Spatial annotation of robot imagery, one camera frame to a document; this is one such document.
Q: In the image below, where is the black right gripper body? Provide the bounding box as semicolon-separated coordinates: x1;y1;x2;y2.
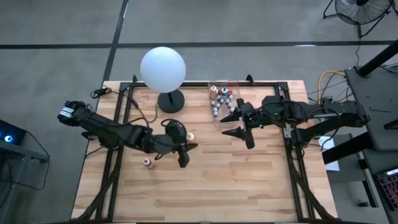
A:
236;98;261;151

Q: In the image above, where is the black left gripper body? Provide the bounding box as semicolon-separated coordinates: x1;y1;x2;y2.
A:
162;119;190;169

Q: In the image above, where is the clear plastic bin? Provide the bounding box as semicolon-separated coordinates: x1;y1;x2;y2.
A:
207;80;243;130

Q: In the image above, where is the white globe table lamp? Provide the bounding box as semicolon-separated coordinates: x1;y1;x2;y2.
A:
139;46;187;114

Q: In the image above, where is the white paper sheet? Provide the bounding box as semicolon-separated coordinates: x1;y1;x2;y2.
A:
317;136;341;172

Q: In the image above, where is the dark side desk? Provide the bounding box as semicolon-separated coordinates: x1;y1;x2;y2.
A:
344;64;398;152

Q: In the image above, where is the grey equipment stand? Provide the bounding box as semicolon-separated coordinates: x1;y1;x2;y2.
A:
0;139;51;165

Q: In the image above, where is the black pole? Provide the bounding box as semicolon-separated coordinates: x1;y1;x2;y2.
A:
356;39;398;78

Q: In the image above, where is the black floor fan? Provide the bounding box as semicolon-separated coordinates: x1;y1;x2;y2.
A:
322;0;395;39

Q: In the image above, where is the keyboard with colored keys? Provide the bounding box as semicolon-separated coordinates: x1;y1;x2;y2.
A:
376;169;398;213

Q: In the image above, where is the black box with blue light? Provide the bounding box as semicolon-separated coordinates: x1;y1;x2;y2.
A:
0;119;27;154

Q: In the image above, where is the yellow cable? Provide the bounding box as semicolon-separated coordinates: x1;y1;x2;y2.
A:
316;70;348;103

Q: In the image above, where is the black lamp cable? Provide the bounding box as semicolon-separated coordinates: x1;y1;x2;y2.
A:
90;86;160;125

